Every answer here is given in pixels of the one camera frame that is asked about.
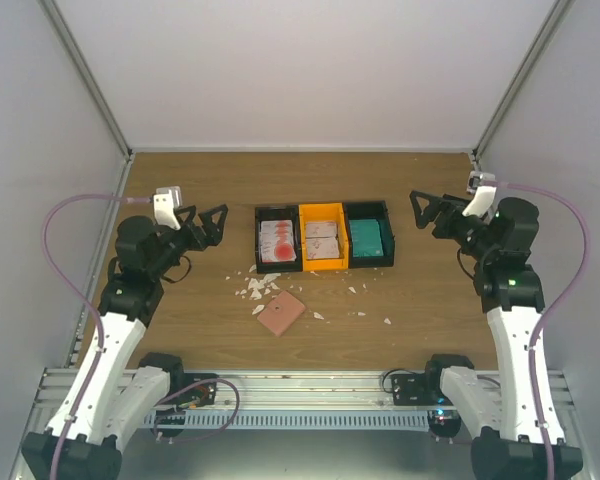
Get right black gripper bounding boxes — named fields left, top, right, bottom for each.
left=410, top=191, right=496, bottom=261

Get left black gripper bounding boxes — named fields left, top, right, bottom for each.
left=148, top=204, right=227, bottom=278

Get red white credit card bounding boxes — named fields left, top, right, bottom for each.
left=259, top=220, right=297, bottom=263

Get pink card holder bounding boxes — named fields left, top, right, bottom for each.
left=257, top=291, right=306, bottom=337

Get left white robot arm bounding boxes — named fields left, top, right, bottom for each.
left=21, top=195, right=228, bottom=479

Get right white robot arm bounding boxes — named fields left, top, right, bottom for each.
left=409, top=187, right=584, bottom=479

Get black left card bin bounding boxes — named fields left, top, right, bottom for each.
left=255, top=205, right=303, bottom=274

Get black card bin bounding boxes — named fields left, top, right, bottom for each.
left=343, top=201, right=395, bottom=269
left=255, top=205, right=303, bottom=274

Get black right card bin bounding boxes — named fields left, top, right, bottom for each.
left=343, top=201, right=395, bottom=269

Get teal cards stack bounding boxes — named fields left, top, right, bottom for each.
left=349, top=219, right=384, bottom=258

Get white cards in orange bin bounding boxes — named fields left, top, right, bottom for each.
left=305, top=221, right=340, bottom=260

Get orange middle card bin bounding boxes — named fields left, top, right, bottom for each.
left=299, top=203, right=349, bottom=272

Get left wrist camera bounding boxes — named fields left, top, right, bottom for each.
left=153, top=186, right=182, bottom=231

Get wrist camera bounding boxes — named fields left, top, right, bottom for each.
left=462, top=170, right=497, bottom=218
left=153, top=186, right=182, bottom=231

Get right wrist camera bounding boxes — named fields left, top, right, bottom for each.
left=462, top=170, right=497, bottom=218

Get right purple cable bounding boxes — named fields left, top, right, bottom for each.
left=494, top=181, right=592, bottom=480

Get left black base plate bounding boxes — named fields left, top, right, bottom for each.
left=151, top=373, right=218, bottom=442

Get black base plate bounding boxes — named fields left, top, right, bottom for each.
left=151, top=373, right=218, bottom=442
left=380, top=369, right=462, bottom=442

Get aluminium front rail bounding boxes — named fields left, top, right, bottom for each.
left=34, top=369, right=575, bottom=410

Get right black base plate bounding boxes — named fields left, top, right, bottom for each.
left=380, top=369, right=462, bottom=442

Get grey slotted cable duct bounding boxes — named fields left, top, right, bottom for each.
left=158, top=409, right=429, bottom=432

